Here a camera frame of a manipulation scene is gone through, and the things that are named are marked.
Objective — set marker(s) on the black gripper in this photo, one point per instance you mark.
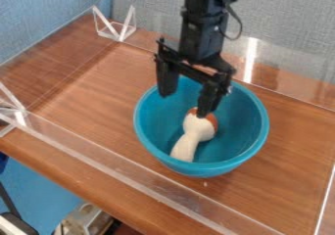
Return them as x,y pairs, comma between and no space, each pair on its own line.
196,57

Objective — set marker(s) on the white plush mushroom brown cap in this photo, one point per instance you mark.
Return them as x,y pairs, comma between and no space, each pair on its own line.
198,130

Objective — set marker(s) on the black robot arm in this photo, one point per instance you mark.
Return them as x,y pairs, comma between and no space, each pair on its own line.
210,7

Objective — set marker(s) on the blue plastic bowl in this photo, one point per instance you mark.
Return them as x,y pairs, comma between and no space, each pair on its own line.
242,134

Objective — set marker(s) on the clear acrylic back barrier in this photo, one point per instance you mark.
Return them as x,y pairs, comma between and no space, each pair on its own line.
253,72

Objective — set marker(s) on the clear acrylic barrier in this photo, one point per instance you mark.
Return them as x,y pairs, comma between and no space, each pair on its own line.
90,155
253,72

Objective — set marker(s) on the clear acrylic front barrier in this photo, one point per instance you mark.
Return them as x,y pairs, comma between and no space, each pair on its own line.
90,155

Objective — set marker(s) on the white device under table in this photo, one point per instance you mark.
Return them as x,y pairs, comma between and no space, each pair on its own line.
86,220

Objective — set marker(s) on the black stand leg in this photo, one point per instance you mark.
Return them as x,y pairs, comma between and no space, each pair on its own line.
13,225

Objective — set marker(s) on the clear acrylic corner bracket back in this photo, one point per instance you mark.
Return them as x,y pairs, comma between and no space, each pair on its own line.
111,29

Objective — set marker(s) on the clear acrylic corner bracket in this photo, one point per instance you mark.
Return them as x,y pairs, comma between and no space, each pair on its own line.
13,110
111,29

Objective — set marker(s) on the clear acrylic corner bracket left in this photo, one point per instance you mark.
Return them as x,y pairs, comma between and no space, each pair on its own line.
13,110

